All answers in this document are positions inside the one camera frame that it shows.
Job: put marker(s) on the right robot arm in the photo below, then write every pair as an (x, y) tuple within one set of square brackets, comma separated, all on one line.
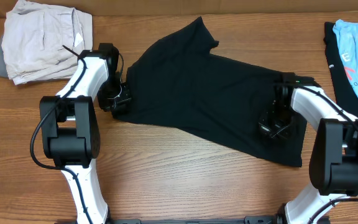
[(333, 167)]

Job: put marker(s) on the folded beige pants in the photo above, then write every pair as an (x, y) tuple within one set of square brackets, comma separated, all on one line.
[(36, 38)]

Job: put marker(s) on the black printed t-shirt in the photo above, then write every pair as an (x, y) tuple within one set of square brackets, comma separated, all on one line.
[(345, 96)]

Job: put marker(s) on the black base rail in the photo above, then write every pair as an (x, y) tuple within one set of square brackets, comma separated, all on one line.
[(191, 221)]

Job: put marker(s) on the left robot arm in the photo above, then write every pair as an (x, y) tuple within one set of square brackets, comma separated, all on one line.
[(67, 137)]

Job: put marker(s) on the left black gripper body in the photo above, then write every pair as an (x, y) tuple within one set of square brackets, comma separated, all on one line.
[(114, 95)]

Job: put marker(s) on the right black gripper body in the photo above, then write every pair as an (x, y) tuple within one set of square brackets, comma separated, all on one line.
[(272, 126)]

